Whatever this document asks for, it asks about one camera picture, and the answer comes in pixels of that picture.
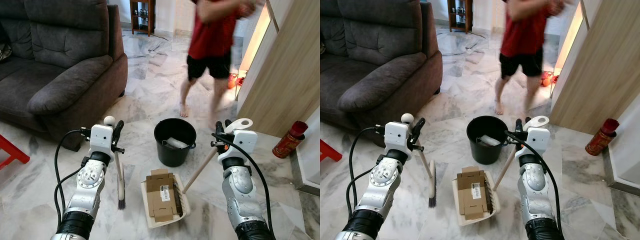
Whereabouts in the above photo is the black plastic bucket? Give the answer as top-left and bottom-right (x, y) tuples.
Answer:
(153, 118), (197, 168)
(466, 115), (511, 166)

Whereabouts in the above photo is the dark wooden shelf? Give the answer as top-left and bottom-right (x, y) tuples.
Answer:
(129, 0), (156, 37)
(447, 0), (474, 35)

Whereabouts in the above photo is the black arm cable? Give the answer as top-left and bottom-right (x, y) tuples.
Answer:
(212, 133), (273, 232)
(348, 126), (388, 221)
(505, 130), (563, 222)
(54, 129), (93, 226)

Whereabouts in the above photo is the brown cardboard box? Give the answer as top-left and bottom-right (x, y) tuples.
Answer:
(456, 166), (491, 221)
(145, 168), (182, 223)

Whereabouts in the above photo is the red plastic stool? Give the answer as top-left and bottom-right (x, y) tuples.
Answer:
(0, 134), (31, 171)
(320, 139), (342, 163)

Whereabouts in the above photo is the hand broom with wooden handle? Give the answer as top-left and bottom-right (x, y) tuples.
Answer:
(114, 151), (128, 210)
(416, 149), (439, 209)

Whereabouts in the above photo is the small red floor item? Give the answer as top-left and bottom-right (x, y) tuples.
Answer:
(540, 70), (561, 88)
(227, 72), (247, 90)

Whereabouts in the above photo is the light wooden cabinet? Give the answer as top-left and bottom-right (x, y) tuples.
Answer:
(236, 0), (321, 138)
(549, 0), (640, 135)

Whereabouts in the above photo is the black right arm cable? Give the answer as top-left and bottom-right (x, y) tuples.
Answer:
(212, 133), (273, 232)
(505, 130), (563, 222)

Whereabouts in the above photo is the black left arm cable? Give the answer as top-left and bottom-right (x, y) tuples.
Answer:
(348, 126), (388, 221)
(54, 129), (93, 226)

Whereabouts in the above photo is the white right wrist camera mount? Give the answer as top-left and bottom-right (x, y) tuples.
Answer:
(222, 118), (259, 157)
(522, 115), (552, 156)

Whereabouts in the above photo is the red cylindrical tin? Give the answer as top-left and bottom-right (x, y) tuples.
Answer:
(585, 118), (620, 156)
(272, 120), (309, 159)

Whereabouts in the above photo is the beige dustpan with wooden handle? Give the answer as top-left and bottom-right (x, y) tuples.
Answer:
(140, 147), (221, 229)
(452, 147), (519, 227)

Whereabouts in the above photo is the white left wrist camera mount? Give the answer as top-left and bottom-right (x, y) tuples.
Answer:
(89, 115), (117, 153)
(385, 113), (415, 151)

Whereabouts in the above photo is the person in red shirt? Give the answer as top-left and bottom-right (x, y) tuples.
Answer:
(179, 0), (261, 128)
(494, 0), (576, 121)

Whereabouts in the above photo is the dark grey fabric sofa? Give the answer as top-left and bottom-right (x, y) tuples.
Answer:
(320, 0), (444, 133)
(0, 0), (129, 151)

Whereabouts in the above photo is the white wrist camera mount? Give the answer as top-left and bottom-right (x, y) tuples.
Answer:
(222, 118), (259, 157)
(385, 113), (415, 151)
(89, 115), (117, 153)
(522, 115), (552, 156)

